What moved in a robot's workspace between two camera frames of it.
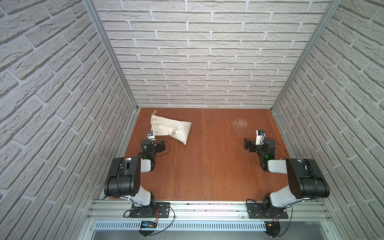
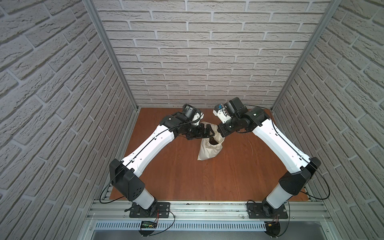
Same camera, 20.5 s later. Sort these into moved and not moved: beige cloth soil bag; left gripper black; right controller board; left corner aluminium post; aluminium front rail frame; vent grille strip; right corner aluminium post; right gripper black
Moved: left gripper black; right gripper black; beige cloth soil bag
Not moved: left corner aluminium post; right corner aluminium post; vent grille strip; aluminium front rail frame; right controller board
